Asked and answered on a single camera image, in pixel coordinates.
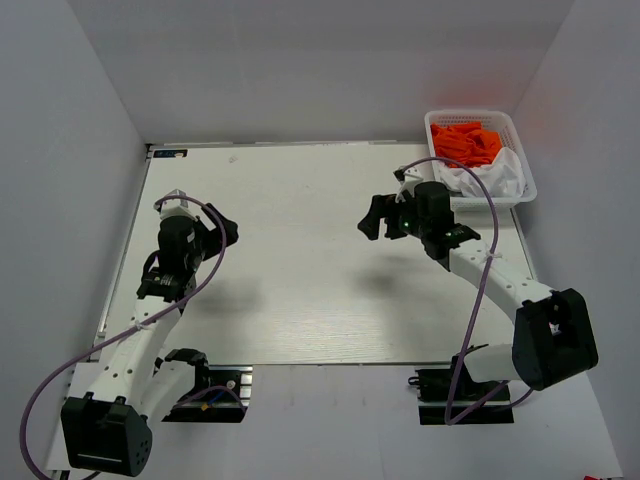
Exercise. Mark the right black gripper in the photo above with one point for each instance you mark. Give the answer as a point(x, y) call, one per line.
point(382, 206)

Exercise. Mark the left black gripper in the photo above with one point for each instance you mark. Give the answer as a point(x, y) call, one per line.
point(214, 240)

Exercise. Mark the white t shirt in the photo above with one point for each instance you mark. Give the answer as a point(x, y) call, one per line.
point(503, 178)

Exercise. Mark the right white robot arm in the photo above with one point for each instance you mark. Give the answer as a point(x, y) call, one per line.
point(553, 338)

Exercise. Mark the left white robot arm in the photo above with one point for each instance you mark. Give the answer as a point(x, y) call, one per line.
point(109, 428)

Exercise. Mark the dark label sticker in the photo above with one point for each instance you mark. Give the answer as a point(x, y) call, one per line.
point(170, 153)

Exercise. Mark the orange t shirt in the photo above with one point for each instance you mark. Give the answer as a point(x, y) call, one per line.
point(468, 143)

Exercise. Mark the white plastic basket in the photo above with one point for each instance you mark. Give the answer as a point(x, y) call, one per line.
point(493, 121)

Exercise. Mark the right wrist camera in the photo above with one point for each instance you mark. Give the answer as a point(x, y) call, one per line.
point(408, 179)

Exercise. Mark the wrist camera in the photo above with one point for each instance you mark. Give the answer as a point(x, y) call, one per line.
point(174, 204)
point(408, 179)

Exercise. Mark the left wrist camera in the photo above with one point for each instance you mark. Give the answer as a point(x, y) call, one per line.
point(174, 204)

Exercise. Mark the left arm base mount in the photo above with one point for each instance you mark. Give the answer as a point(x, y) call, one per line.
point(221, 395)

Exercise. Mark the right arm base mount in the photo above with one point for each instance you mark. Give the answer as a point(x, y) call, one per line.
point(431, 384)

